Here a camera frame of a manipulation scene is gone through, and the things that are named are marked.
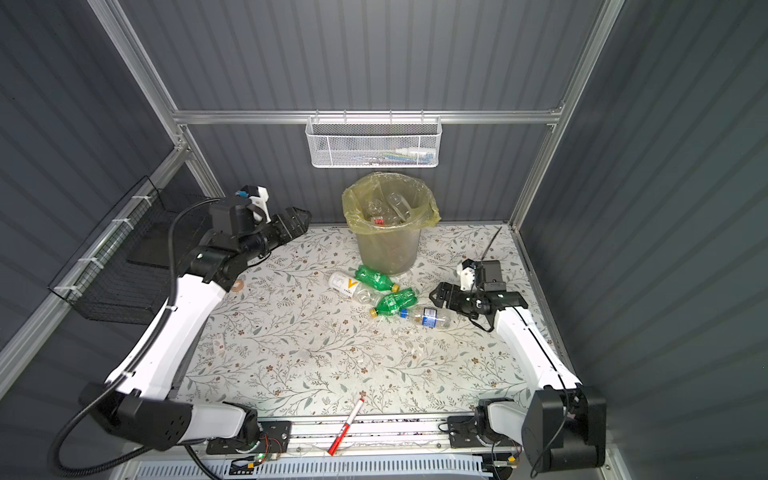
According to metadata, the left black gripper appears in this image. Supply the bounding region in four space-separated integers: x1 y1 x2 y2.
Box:
242 206 311 264

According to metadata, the clear bottle blue label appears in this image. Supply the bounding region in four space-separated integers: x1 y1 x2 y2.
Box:
398 305 452 329

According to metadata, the white bottle yellow V label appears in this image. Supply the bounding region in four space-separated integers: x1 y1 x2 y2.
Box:
328 271 384 306

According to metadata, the clear crushed bottle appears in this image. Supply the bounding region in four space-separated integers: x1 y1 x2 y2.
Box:
387 192 412 222

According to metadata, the clear bottle red label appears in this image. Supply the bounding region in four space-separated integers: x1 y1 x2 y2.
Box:
366 199 389 226

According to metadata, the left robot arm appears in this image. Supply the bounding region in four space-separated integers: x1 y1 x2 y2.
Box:
80 205 312 451

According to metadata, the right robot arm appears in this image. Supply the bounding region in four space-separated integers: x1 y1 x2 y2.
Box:
429 282 607 475

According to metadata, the green bottle near bin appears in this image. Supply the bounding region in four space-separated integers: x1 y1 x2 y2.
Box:
354 265 400 293

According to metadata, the mesh bin with yellow bag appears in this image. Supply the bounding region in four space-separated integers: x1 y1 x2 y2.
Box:
341 172 441 275

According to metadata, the green bottle yellow cap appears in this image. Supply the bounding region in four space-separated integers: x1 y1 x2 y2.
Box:
369 288 418 318

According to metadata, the white bottle in basket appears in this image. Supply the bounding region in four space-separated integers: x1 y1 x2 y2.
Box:
394 147 437 162

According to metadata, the red white marker pen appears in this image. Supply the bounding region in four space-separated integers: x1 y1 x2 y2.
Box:
327 397 365 456

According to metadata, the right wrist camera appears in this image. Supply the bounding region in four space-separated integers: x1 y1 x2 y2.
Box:
456 259 506 292

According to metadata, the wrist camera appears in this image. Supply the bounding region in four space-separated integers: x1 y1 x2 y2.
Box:
456 259 506 292
209 185 271 238

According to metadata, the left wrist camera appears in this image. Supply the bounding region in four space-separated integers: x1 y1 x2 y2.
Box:
209 185 271 238

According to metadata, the white wire wall basket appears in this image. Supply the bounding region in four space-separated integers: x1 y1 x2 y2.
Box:
305 119 443 169

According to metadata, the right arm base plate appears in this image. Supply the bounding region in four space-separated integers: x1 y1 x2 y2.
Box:
445 415 518 449

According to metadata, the black wire wall basket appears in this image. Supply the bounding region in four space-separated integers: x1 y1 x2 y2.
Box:
48 172 205 325

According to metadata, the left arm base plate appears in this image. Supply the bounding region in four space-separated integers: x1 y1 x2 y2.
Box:
206 421 293 455

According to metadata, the black corrugated cable hose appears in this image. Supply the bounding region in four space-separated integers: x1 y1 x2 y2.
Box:
47 197 223 480

